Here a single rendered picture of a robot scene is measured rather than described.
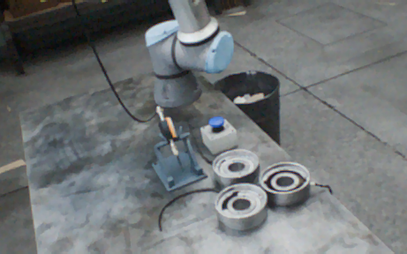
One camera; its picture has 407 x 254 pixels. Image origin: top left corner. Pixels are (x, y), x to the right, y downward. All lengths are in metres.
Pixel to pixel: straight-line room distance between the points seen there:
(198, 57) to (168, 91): 0.19
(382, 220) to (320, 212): 1.18
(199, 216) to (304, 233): 0.22
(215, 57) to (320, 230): 0.56
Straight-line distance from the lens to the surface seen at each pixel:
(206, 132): 1.22
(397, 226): 2.16
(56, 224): 1.16
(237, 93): 2.51
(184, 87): 1.45
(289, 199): 1.02
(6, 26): 4.31
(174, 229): 1.03
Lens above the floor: 1.48
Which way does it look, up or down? 31 degrees down
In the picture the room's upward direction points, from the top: 11 degrees counter-clockwise
